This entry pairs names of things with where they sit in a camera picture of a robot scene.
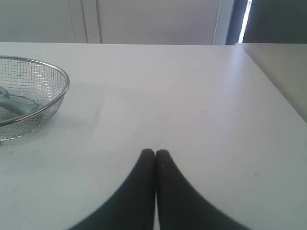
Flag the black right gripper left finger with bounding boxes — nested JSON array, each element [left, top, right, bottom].
[[71, 149, 155, 230]]

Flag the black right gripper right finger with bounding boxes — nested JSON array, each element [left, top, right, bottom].
[[155, 149, 248, 230]]

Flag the teal handled peeler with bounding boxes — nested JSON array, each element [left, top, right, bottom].
[[0, 87, 41, 116]]

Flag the white cabinet doors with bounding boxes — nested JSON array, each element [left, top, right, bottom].
[[0, 0, 234, 45]]

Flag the oval wire mesh basket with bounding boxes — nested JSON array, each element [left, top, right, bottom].
[[0, 56, 70, 142]]

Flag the grey window frame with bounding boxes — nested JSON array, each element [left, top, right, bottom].
[[225, 0, 307, 46]]

